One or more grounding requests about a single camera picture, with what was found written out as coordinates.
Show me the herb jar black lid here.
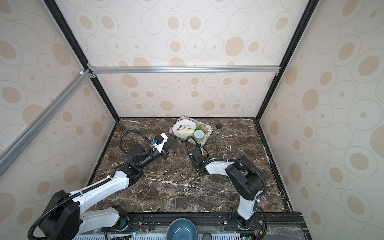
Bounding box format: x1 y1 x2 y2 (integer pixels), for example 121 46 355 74
215 123 222 136

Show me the white plate with rim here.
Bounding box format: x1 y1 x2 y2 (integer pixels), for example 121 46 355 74
171 119 197 137

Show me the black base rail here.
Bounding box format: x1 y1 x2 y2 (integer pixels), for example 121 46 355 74
53 212 313 240

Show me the pale cabbage piece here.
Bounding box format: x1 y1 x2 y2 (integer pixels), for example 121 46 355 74
176 129 195 139

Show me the horizontal aluminium rail back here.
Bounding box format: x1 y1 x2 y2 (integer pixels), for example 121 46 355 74
90 66 281 74

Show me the diagonal aluminium rail left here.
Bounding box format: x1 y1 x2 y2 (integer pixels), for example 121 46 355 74
1 69 91 175

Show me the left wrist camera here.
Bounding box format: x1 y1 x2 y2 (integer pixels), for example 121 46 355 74
151 133 168 153

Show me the green tin can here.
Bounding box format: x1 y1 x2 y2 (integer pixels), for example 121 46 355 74
194 130 205 144

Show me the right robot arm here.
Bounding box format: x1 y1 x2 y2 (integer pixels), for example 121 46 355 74
186 136 267 230

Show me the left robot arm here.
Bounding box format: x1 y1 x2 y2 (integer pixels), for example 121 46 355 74
27 130 177 240

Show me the blue bowl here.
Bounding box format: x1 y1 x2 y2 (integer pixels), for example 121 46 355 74
166 218 198 240

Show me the floral rectangular tray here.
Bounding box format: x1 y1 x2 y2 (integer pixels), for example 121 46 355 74
169 116 214 146

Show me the green leaf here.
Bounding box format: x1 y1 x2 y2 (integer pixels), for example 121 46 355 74
196 125 207 133

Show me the empty glass shaker silver lid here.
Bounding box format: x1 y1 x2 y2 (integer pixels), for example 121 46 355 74
213 134 221 143

